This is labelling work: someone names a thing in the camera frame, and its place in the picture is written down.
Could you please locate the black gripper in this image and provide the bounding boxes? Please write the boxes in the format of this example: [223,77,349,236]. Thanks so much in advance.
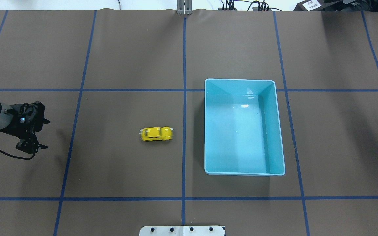
[0,103,51,154]

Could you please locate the yellow beetle toy car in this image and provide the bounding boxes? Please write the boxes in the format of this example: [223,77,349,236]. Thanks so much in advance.
[139,127,174,142]

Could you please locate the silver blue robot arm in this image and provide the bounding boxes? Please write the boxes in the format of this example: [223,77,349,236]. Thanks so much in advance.
[0,101,51,160]

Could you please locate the light blue plastic bin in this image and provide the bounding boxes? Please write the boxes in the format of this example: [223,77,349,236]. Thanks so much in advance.
[204,79,285,176]

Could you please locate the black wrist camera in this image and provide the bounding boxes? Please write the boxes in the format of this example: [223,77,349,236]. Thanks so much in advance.
[19,101,45,125]

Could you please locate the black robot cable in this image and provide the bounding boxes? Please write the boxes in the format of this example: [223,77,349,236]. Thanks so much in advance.
[0,134,36,160]

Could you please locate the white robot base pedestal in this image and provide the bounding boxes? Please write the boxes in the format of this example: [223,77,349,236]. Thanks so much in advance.
[139,225,226,236]

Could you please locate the aluminium frame post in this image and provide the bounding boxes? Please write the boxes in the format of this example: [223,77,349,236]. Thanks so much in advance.
[176,0,193,15]

